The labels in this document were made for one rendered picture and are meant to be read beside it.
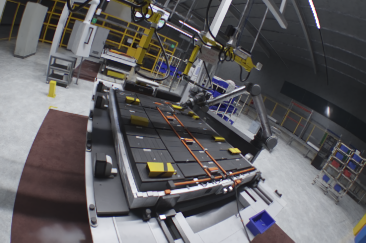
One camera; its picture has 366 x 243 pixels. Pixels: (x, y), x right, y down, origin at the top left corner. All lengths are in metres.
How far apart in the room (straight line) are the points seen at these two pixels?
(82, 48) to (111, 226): 3.75
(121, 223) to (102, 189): 0.21
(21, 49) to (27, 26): 0.87
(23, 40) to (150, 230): 6.76
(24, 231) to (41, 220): 0.25
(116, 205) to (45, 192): 1.21
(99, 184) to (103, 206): 0.14
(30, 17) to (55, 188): 5.92
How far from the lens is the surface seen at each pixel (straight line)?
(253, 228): 1.20
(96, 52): 10.53
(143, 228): 0.86
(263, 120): 2.27
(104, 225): 0.83
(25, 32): 6.84
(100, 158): 0.86
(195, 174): 1.03
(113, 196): 0.88
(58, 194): 1.91
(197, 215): 1.14
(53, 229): 1.73
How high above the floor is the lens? 1.60
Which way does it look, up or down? 14 degrees down
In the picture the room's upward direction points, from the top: 24 degrees clockwise
